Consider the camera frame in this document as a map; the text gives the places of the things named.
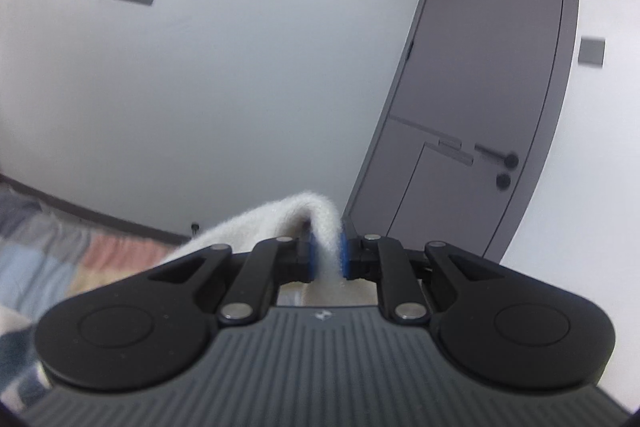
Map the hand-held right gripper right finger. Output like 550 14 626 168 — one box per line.
340 231 507 327

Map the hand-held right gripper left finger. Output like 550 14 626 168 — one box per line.
146 232 317 327

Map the cream sweater with striped cuffs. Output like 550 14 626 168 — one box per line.
159 191 378 308

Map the patchwork quilt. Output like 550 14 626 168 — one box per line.
0 184 192 410

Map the grey door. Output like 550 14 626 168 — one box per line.
342 0 582 266

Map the black door handle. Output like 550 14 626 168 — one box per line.
473 144 519 169

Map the small grey wall switch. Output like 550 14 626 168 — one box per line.
578 36 607 67

